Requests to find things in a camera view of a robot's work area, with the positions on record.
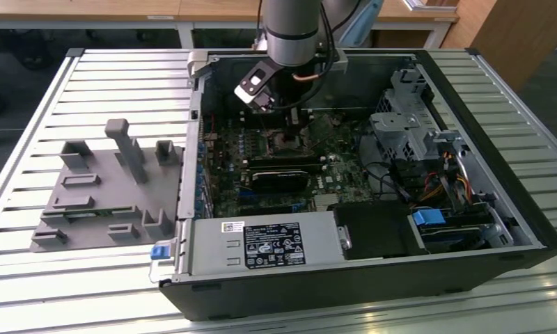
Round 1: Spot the silver chipset heat sink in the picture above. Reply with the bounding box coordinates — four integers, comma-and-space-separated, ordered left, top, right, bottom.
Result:
313, 193, 340, 212

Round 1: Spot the blue disk carrier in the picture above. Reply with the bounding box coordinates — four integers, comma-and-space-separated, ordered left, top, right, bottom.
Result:
410, 207, 446, 230

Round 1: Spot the green RAM stick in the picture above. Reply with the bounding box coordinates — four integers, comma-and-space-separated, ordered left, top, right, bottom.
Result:
64, 207, 136, 219

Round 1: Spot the grey case handle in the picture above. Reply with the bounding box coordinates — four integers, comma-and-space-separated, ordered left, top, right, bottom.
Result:
186, 51, 214, 79

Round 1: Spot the wooden cabinet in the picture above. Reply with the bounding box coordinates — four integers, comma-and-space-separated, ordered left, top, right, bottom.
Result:
440, 0, 557, 91

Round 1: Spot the square silver CPU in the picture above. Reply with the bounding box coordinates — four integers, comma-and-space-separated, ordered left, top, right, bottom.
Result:
274, 134, 308, 150

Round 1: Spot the yellow orange wire bundle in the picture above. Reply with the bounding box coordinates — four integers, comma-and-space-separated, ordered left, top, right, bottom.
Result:
417, 172, 474, 202

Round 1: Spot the black open PC case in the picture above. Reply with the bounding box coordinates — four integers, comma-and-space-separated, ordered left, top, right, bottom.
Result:
158, 48, 557, 321

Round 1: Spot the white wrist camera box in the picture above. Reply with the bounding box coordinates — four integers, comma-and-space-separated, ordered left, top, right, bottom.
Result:
234, 61, 280, 114

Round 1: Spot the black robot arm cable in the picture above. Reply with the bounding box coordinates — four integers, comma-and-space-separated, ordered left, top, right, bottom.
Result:
270, 0, 338, 112

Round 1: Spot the silver metal drive cage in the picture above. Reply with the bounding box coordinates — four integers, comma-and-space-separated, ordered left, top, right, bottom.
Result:
369, 69, 440, 163

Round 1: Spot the black installed RAM stick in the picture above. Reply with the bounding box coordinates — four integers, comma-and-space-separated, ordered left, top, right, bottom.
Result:
248, 154, 324, 171

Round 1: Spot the black wire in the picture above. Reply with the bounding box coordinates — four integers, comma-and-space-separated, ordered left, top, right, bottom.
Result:
360, 161, 412, 205

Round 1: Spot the black graphics card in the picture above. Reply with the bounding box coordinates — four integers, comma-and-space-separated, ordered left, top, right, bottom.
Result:
249, 168, 310, 195

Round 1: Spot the black plastic bay shroud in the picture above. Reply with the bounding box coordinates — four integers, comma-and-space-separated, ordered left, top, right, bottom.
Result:
329, 201, 430, 261

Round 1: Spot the green motherboard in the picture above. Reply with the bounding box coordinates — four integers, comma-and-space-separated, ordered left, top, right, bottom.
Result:
198, 111, 390, 218

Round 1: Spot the wooden desk white frame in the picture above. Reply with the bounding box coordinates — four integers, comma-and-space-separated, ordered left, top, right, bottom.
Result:
0, 0, 461, 49

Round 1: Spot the grey plastic parts rack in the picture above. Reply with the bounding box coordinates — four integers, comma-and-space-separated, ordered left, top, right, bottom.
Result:
29, 118, 186, 254

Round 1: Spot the silver power supply unit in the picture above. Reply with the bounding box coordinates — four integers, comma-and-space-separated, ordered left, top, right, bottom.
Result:
185, 212, 349, 278

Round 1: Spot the black hard disk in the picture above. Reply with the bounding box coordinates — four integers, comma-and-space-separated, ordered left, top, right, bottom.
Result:
417, 224, 492, 253

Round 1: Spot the black CPU socket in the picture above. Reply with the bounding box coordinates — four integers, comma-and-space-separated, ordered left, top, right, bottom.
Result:
264, 127, 317, 156

